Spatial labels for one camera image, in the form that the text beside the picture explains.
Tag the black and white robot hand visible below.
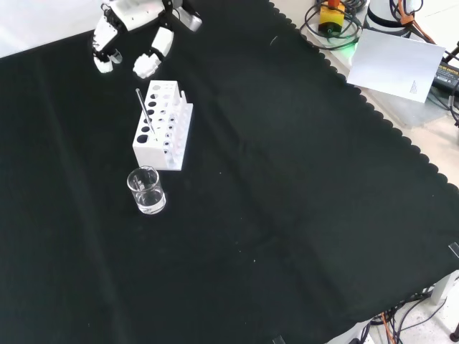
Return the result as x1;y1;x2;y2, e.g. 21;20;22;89
92;0;188;80

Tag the clear glass rod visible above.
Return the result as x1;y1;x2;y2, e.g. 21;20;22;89
135;87;157;136

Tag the white test tube rack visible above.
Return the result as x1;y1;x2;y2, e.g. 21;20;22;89
131;80;194;172

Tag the small clear glass beaker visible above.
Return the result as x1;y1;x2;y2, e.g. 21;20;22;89
126;165;167;216

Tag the yellow stop button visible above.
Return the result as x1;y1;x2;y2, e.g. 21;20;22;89
318;0;347;36

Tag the black bench cloth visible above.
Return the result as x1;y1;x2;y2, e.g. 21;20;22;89
0;0;459;344

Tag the pale board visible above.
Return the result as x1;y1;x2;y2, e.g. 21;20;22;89
346;28;447;105

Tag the black power adapter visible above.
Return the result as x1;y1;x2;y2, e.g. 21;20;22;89
431;59;459;91

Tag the white table leg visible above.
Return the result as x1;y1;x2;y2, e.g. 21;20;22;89
431;270;459;306

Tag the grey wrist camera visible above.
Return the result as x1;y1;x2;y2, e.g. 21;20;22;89
175;6;203;34

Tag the orange floor cable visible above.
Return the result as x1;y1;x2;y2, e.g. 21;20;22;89
379;310;397;344

